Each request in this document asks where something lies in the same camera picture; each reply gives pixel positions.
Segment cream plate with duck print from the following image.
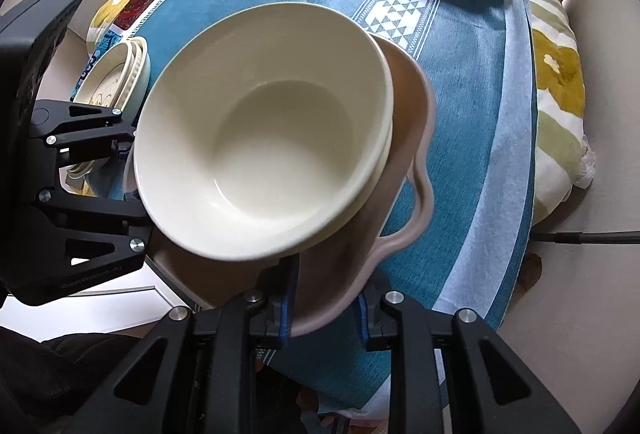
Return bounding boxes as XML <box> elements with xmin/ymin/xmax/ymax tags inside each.
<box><xmin>64</xmin><ymin>36</ymin><xmax>152</xmax><ymax>180</ymax></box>

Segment pink wavy-rim bowl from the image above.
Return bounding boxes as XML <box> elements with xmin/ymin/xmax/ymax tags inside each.
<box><xmin>148</xmin><ymin>39</ymin><xmax>436</xmax><ymax>336</ymax></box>

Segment black cable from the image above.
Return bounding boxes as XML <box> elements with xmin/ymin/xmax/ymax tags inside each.
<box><xmin>531</xmin><ymin>229</ymin><xmax>640</xmax><ymax>246</ymax></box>

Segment cream deep bowl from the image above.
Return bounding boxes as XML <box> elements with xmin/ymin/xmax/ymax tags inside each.
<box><xmin>134</xmin><ymin>2</ymin><xmax>394</xmax><ymax>262</ymax></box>

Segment blue patterned tablecloth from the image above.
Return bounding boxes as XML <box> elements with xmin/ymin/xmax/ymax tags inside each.
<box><xmin>69</xmin><ymin>0</ymin><xmax>539</xmax><ymax>415</ymax></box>

